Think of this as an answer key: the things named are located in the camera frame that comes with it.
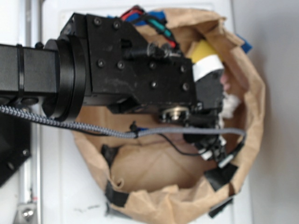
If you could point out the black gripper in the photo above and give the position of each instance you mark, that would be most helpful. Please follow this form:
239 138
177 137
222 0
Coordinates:
128 74

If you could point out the white paper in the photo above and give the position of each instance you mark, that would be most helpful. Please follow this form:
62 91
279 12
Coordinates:
229 105

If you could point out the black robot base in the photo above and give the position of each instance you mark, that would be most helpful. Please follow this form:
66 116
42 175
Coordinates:
15 142

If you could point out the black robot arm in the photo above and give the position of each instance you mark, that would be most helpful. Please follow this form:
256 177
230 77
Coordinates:
52 75

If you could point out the blue tape piece top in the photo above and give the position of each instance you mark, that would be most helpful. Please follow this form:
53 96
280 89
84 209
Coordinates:
135 17

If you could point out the blue tape piece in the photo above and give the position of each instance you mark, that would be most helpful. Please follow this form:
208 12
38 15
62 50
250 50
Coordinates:
135 17
246 46

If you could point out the black tape inner left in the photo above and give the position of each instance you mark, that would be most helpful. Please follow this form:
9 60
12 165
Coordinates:
109 153

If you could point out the black tape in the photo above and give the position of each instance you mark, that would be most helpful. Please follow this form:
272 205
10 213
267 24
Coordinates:
215 210
115 197
218 177
109 153

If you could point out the yellow sponge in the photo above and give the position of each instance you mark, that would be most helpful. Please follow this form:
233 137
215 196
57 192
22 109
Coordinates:
200 50

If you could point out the brown paper bag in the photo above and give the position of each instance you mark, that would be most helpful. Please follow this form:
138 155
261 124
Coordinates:
164 186

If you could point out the pink plush toy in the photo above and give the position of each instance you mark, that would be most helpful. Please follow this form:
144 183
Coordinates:
224 80

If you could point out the black tape bottom left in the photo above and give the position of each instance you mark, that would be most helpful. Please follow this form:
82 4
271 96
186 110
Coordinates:
115 197

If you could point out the blue tape piece right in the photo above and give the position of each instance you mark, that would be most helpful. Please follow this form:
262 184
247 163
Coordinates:
246 46

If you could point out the black tape lower right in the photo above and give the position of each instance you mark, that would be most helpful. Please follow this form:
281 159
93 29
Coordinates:
218 177

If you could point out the black tape bottom right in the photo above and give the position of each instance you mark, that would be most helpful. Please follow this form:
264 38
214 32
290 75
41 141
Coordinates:
215 210

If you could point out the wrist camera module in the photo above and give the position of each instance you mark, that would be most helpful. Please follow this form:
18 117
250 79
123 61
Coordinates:
210 147

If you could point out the aluminium frame rail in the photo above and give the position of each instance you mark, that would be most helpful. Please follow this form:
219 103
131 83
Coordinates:
29 175

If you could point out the metal corner bracket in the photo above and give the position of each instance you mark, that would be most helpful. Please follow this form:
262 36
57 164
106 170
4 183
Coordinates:
26 213

